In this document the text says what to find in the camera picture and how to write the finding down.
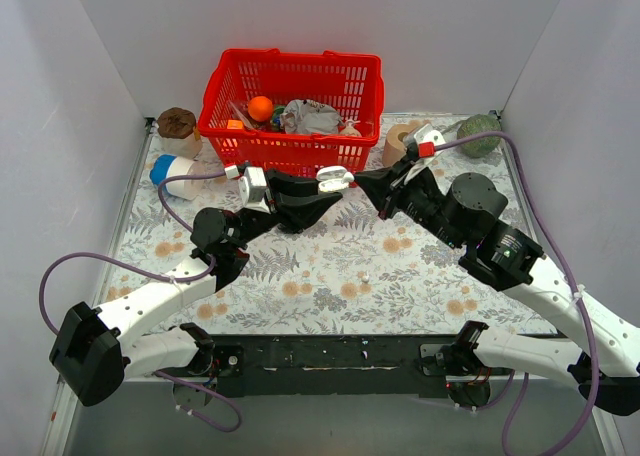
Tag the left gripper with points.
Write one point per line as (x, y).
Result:
(271, 198)

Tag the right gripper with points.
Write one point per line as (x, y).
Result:
(395, 196)

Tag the white earbud charging case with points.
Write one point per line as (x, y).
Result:
(334, 179)

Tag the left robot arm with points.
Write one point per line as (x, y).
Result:
(97, 348)

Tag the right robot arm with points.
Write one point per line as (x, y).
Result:
(599, 351)

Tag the brown paper roll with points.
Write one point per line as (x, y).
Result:
(394, 148)

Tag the beige toy in basket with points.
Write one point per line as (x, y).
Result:
(350, 130)

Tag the floral table mat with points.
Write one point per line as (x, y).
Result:
(310, 283)

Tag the crumpled grey foil bag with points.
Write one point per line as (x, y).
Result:
(308, 117)

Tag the red plastic shopping basket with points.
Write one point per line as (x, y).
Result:
(351, 83)

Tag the small orange box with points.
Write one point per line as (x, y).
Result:
(235, 125)

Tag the orange fruit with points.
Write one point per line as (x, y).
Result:
(260, 108)

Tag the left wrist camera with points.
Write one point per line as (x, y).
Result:
(252, 185)

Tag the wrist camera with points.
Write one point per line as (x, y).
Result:
(252, 185)
(420, 147)

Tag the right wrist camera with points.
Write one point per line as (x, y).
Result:
(420, 147)

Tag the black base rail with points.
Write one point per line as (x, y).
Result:
(270, 365)

